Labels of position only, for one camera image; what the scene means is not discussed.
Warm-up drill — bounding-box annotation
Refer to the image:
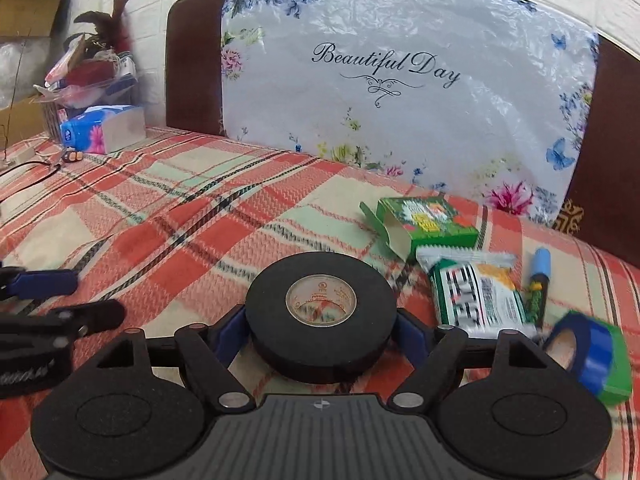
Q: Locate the green tape roll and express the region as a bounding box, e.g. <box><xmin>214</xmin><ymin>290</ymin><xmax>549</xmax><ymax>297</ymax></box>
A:
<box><xmin>595</xmin><ymin>324</ymin><xmax>633</xmax><ymax>407</ymax></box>

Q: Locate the blue tissue pack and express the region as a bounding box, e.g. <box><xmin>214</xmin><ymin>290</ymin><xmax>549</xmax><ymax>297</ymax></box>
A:
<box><xmin>59</xmin><ymin>105</ymin><xmax>147</xmax><ymax>155</ymax></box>

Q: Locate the wicker basket with clutter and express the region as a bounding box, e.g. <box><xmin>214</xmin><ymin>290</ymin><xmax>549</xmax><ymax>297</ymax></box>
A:
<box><xmin>34</xmin><ymin>47</ymin><xmax>140</xmax><ymax>137</ymax></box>

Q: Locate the dark red feather duster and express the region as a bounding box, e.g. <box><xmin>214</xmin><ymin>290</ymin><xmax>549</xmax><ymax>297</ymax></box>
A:
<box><xmin>74</xmin><ymin>0</ymin><xmax>137</xmax><ymax>68</ymax></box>

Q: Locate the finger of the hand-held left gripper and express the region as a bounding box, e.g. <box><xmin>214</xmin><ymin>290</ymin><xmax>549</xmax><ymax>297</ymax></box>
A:
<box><xmin>0</xmin><ymin>301</ymin><xmax>126</xmax><ymax>356</ymax></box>
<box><xmin>0</xmin><ymin>267</ymin><xmax>79</xmax><ymax>302</ymax></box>

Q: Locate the dark red chair back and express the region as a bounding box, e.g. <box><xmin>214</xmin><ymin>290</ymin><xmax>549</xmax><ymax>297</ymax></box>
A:
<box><xmin>165</xmin><ymin>0</ymin><xmax>640</xmax><ymax>263</ymax></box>

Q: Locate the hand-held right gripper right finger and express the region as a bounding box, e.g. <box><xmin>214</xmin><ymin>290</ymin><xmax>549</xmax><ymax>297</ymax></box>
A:
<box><xmin>390</xmin><ymin>307</ymin><xmax>546</xmax><ymax>408</ymax></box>

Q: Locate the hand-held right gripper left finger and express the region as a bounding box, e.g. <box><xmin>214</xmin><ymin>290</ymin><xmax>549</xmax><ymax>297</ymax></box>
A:
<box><xmin>95</xmin><ymin>304</ymin><xmax>252</xmax><ymax>412</ymax></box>

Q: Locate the open cardboard box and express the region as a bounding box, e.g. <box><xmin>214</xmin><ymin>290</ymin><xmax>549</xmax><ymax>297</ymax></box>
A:
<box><xmin>0</xmin><ymin>0</ymin><xmax>72</xmax><ymax>38</ymax></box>

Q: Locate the floral clear plastic bag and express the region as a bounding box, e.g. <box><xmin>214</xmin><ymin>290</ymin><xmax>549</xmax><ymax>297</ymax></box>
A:
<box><xmin>219</xmin><ymin>0</ymin><xmax>601</xmax><ymax>227</ymax></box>

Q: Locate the blue marker pen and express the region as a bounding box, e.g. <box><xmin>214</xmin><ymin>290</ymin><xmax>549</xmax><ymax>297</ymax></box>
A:
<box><xmin>522</xmin><ymin>247</ymin><xmax>553</xmax><ymax>328</ymax></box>

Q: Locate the red plaid blanket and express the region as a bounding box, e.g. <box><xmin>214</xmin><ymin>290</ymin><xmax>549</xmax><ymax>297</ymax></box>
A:
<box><xmin>0</xmin><ymin>127</ymin><xmax>640</xmax><ymax>480</ymax></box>

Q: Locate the blue tape roll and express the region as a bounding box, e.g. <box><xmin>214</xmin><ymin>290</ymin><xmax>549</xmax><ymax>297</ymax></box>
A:
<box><xmin>544</xmin><ymin>310</ymin><xmax>617</xmax><ymax>397</ymax></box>

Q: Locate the black tape roll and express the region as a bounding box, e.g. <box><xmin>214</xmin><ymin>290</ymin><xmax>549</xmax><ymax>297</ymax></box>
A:
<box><xmin>244</xmin><ymin>252</ymin><xmax>397</xmax><ymax>383</ymax></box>

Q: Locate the green and white snack packet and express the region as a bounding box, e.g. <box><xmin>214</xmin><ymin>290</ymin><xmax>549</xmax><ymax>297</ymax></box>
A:
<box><xmin>416</xmin><ymin>246</ymin><xmax>538</xmax><ymax>339</ymax></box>

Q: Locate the green printed carton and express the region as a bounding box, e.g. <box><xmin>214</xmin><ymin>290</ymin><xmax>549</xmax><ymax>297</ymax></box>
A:
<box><xmin>360</xmin><ymin>195</ymin><xmax>481</xmax><ymax>262</ymax></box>

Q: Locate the black cable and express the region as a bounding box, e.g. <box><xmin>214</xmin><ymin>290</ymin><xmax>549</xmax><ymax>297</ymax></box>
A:
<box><xmin>0</xmin><ymin>159</ymin><xmax>67</xmax><ymax>181</ymax></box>

